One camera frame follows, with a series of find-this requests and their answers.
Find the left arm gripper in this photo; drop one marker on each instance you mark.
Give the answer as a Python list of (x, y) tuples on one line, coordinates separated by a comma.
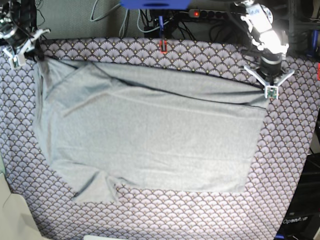
[(270, 75)]

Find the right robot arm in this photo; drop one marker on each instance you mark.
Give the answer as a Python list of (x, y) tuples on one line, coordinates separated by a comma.
[(19, 34)]

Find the fan-patterned purple table cloth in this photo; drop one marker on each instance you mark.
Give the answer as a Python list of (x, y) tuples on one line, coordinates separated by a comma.
[(255, 214)]

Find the blue overhead mount plate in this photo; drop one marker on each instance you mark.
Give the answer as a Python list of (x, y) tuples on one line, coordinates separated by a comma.
[(155, 4)]

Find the black power strip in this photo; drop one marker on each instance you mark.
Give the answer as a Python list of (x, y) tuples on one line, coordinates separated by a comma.
[(207, 14)]

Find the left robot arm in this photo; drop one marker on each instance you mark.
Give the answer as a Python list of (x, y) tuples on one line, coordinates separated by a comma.
[(272, 44)]

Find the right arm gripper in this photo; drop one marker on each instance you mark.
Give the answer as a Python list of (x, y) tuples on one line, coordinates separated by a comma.
[(18, 48)]

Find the red centre table clamp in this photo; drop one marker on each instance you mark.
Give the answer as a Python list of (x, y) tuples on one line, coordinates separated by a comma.
[(163, 46)]

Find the red right edge clamp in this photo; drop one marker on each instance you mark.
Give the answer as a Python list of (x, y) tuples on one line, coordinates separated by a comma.
[(318, 71)]

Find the white object bottom left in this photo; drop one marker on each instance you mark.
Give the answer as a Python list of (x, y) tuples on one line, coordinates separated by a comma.
[(16, 220)]

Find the light grey T-shirt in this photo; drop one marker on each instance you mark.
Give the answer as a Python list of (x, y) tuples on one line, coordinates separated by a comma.
[(102, 124)]

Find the black OpenArm box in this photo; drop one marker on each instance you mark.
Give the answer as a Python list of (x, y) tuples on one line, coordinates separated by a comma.
[(302, 219)]

